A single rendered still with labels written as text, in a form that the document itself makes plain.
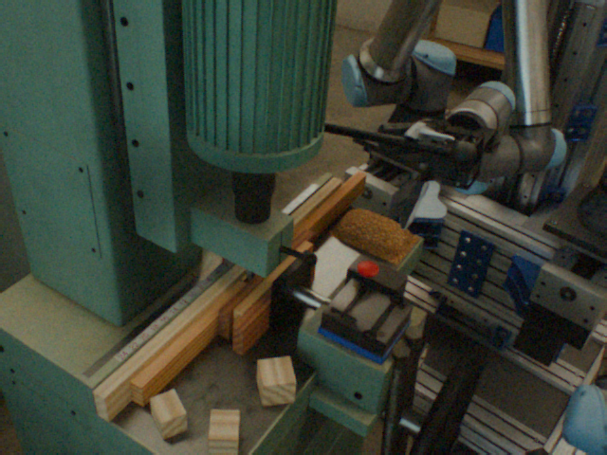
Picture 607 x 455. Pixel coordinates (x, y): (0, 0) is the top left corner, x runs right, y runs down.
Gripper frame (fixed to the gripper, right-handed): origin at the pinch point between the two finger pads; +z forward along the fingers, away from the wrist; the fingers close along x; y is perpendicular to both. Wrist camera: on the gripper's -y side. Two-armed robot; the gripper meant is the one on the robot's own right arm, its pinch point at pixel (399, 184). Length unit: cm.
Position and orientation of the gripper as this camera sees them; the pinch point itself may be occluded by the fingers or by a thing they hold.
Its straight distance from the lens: 94.2
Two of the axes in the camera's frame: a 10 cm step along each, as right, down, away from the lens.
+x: 0.3, 8.3, 5.6
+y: 8.5, 2.7, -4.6
